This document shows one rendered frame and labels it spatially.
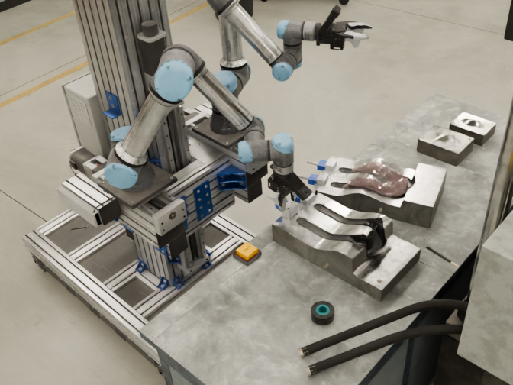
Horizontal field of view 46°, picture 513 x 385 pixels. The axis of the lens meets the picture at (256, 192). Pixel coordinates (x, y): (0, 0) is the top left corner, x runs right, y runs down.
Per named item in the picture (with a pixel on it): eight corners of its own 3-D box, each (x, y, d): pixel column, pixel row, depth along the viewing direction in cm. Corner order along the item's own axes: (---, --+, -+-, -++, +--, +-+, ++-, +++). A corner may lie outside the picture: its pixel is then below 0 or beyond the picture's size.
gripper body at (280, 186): (280, 177, 233) (279, 156, 224) (298, 188, 229) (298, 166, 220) (267, 189, 230) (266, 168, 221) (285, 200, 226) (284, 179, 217)
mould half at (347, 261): (272, 240, 240) (270, 215, 232) (313, 206, 255) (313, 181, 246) (380, 302, 213) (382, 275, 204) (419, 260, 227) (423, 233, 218)
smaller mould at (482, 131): (447, 134, 289) (449, 123, 286) (461, 122, 297) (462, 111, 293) (481, 146, 280) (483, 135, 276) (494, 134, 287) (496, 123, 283)
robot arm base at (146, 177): (109, 182, 237) (104, 161, 231) (140, 163, 245) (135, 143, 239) (133, 197, 229) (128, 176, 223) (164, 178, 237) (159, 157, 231)
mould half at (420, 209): (311, 199, 258) (311, 179, 251) (331, 165, 276) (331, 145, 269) (430, 228, 240) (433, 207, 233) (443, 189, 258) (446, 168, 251)
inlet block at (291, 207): (263, 203, 242) (262, 195, 238) (272, 195, 244) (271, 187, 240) (289, 220, 236) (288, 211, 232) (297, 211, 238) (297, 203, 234)
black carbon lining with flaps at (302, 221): (293, 225, 236) (292, 207, 230) (319, 205, 245) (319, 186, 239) (369, 266, 217) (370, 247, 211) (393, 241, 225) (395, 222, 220)
